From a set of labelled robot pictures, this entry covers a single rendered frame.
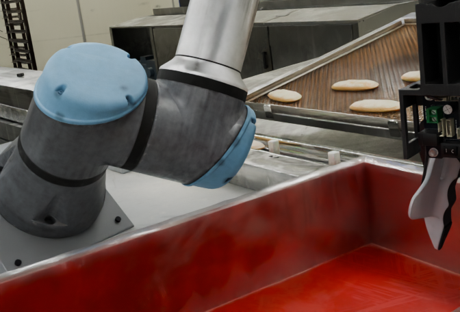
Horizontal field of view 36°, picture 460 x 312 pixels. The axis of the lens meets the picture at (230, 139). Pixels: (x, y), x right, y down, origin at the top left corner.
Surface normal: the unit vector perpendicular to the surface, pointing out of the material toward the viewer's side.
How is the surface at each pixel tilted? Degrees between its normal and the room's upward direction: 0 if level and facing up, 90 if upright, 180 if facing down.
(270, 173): 90
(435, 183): 106
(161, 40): 90
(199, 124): 81
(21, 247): 44
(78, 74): 40
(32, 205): 100
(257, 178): 90
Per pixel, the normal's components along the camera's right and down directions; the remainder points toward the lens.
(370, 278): -0.13, -0.96
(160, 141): 0.27, 0.32
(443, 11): -0.63, 0.26
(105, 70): 0.30, -0.68
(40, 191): -0.05, 0.40
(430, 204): 0.73, 0.33
